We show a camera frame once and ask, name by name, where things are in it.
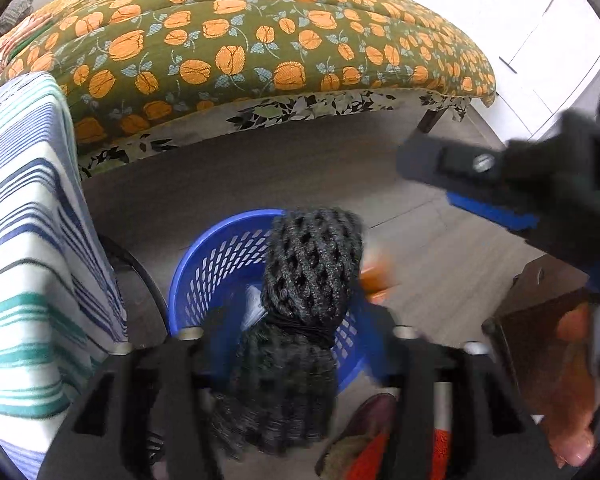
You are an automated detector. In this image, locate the brown wooden stool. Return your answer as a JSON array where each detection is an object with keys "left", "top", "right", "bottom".
[{"left": 481, "top": 287, "right": 591, "bottom": 418}]

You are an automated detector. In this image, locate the orange floral green quilt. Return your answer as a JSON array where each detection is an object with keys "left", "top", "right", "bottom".
[{"left": 0, "top": 0, "right": 497, "bottom": 148}]

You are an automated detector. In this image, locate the person's right hand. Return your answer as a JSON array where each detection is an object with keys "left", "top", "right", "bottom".
[{"left": 525, "top": 302, "right": 600, "bottom": 468}]

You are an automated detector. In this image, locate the white wardrobe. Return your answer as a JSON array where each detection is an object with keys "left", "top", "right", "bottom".
[{"left": 365, "top": 0, "right": 600, "bottom": 146}]

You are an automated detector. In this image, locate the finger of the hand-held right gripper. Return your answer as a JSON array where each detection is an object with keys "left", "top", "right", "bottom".
[{"left": 396, "top": 132, "right": 541, "bottom": 233}]

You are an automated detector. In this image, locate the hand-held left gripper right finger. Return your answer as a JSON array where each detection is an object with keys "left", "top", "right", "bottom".
[{"left": 356, "top": 297, "right": 552, "bottom": 480}]

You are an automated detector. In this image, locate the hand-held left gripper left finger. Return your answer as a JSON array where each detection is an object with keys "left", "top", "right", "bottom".
[{"left": 37, "top": 309, "right": 242, "bottom": 480}]

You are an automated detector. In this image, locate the blue plastic basket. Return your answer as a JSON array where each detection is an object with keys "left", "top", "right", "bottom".
[{"left": 167, "top": 208, "right": 381, "bottom": 396}]

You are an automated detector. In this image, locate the black foam net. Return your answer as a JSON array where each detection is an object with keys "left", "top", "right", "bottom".
[{"left": 207, "top": 206, "right": 366, "bottom": 461}]

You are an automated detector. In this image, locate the olive brown slipper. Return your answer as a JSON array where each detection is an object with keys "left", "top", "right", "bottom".
[{"left": 314, "top": 392, "right": 398, "bottom": 480}]

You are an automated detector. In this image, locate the striped tablecloth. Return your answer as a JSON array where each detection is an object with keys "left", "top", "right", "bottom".
[{"left": 0, "top": 72, "right": 131, "bottom": 471}]

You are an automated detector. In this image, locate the leaf patterned bed sheet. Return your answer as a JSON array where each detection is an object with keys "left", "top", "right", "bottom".
[{"left": 77, "top": 89, "right": 473, "bottom": 178}]

